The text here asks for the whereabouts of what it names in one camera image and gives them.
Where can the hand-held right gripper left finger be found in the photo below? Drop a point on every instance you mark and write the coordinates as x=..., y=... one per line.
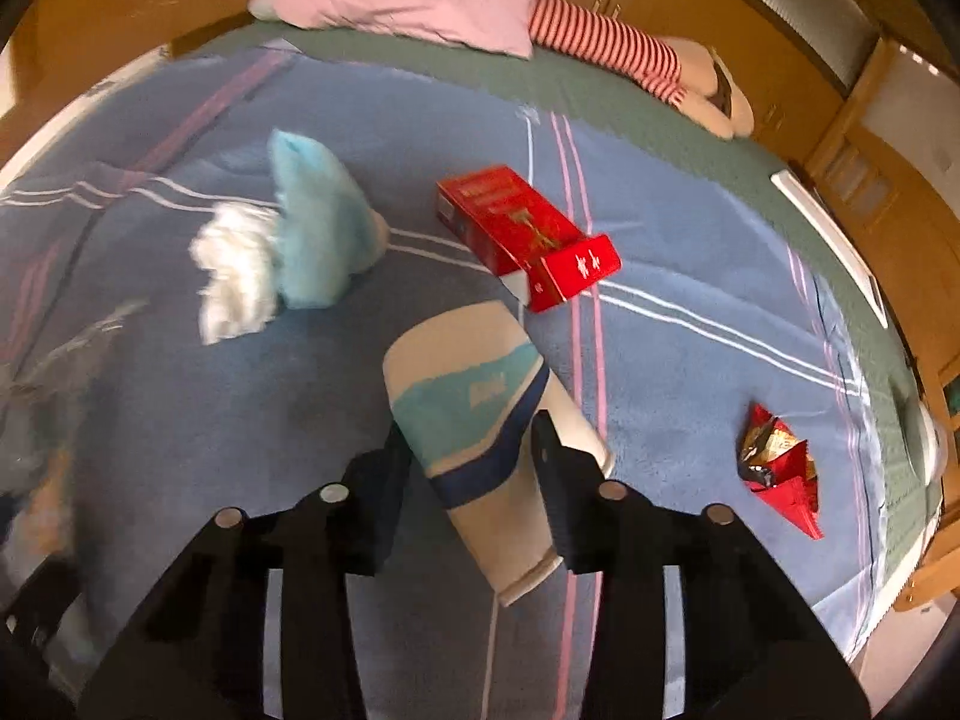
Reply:
x=382, y=495

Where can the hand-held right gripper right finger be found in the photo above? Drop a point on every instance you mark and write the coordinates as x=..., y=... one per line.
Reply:
x=562, y=510

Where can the white and teal paper cup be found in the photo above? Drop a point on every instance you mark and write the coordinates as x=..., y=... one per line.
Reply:
x=480, y=405

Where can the white plastic bag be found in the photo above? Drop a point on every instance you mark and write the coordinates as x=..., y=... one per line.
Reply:
x=45, y=420

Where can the blue striped blanket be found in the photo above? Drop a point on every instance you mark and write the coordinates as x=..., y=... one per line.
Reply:
x=660, y=390

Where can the red foil wrapper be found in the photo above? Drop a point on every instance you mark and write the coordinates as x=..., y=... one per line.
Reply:
x=780, y=465

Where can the white fluffy sock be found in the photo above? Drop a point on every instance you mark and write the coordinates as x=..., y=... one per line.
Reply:
x=232, y=277

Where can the red cardboard box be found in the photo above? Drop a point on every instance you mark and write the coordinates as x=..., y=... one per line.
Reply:
x=517, y=232

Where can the white round device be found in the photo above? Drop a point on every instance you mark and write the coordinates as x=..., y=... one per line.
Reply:
x=930, y=442

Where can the white long flat bar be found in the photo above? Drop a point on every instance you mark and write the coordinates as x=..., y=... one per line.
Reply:
x=829, y=240

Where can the green bed sheet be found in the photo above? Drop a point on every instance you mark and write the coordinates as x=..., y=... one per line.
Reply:
x=637, y=112

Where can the striped plush doll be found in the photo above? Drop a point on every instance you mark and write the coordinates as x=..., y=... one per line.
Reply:
x=615, y=41

